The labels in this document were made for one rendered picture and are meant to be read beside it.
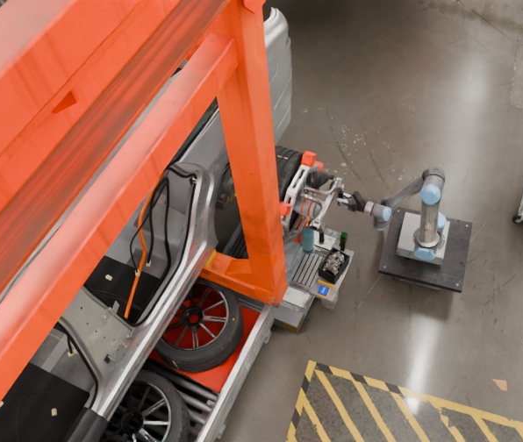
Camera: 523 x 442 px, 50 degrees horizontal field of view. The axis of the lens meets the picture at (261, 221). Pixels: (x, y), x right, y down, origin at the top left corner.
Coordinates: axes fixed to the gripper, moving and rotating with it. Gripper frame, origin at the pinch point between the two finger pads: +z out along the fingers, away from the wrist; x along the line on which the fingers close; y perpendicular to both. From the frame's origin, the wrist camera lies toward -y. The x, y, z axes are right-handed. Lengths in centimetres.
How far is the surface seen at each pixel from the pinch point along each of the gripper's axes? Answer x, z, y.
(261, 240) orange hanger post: -81, 15, -54
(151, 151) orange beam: -136, 14, -190
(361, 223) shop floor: 38, -9, 83
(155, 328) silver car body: -137, 63, -7
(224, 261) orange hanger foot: -71, 54, 15
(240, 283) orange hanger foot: -81, 37, 15
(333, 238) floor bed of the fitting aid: 10, 6, 75
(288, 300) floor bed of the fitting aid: -55, 16, 75
